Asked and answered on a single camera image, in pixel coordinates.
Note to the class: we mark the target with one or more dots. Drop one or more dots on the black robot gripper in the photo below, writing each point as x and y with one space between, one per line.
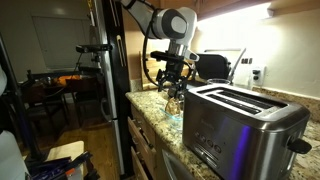
172 73

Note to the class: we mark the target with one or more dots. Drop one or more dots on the toasted bread slice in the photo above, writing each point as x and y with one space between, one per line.
173 106

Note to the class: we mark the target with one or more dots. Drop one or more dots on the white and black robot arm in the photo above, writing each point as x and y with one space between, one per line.
177 25

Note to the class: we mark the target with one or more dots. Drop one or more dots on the stainless steel two-slot toaster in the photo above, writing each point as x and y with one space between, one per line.
242 134

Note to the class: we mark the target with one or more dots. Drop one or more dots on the wooden cutting board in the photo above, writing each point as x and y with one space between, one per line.
150 68

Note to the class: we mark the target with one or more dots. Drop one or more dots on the clear glass baking dish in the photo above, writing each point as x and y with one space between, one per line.
175 121

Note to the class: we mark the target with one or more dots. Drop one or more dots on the black panini press grill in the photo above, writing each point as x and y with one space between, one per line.
207 67

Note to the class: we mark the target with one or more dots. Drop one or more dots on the dark wooden dining table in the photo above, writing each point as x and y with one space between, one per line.
44 95

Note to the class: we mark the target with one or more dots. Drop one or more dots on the black refrigerator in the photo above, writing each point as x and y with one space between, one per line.
115 68

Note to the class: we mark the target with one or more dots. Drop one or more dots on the wall power outlet with plug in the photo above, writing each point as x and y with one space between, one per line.
258 75

